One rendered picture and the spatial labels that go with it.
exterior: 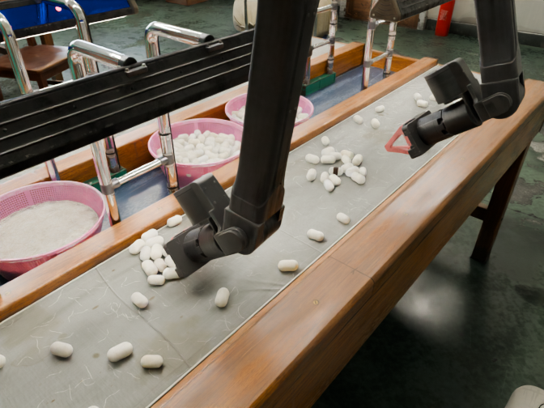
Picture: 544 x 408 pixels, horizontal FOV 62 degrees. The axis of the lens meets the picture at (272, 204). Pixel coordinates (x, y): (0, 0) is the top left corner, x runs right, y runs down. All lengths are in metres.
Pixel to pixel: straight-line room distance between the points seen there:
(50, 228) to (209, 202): 0.46
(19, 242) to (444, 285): 1.53
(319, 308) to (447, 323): 1.13
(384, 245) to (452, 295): 1.09
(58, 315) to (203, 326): 0.24
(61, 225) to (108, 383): 0.42
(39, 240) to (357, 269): 0.63
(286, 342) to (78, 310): 0.35
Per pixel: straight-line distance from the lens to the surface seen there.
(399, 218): 0.95
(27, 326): 0.84
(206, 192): 0.66
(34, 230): 1.06
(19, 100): 0.62
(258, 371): 0.67
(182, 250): 0.76
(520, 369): 1.80
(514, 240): 2.33
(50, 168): 1.14
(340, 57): 1.93
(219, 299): 0.77
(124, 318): 0.80
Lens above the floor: 1.32
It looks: 35 degrees down
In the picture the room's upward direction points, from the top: straight up
